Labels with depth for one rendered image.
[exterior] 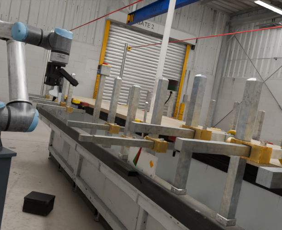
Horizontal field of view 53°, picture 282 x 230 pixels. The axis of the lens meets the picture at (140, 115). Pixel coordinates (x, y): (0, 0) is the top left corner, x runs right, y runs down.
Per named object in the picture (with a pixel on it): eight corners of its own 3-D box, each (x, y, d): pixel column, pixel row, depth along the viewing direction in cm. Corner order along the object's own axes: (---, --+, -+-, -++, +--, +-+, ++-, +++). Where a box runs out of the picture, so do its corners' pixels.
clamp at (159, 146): (156, 152, 123) (158, 141, 123) (141, 145, 135) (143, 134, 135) (167, 153, 126) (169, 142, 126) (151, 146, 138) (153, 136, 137)
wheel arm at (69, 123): (67, 127, 157) (68, 120, 156) (65, 126, 160) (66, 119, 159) (135, 134, 178) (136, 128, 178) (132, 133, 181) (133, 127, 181)
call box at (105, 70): (100, 75, 191) (102, 63, 191) (96, 75, 197) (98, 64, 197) (109, 77, 195) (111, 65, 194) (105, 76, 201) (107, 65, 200)
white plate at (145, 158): (152, 180, 123) (156, 157, 122) (126, 162, 145) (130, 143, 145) (153, 180, 123) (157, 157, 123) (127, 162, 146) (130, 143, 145)
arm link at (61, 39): (67, 32, 147) (77, 31, 140) (63, 56, 148) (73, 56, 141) (50, 26, 141) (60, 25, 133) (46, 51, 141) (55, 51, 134)
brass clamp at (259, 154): (257, 163, 79) (260, 146, 79) (221, 151, 91) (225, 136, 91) (270, 164, 82) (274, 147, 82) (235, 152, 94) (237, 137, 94)
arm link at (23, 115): (2, 134, 168) (-2, 29, 191) (30, 136, 180) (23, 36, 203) (11, 126, 158) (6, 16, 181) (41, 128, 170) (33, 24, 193)
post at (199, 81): (177, 196, 109) (200, 74, 106) (171, 193, 112) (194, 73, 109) (183, 196, 111) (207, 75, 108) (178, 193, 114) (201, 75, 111)
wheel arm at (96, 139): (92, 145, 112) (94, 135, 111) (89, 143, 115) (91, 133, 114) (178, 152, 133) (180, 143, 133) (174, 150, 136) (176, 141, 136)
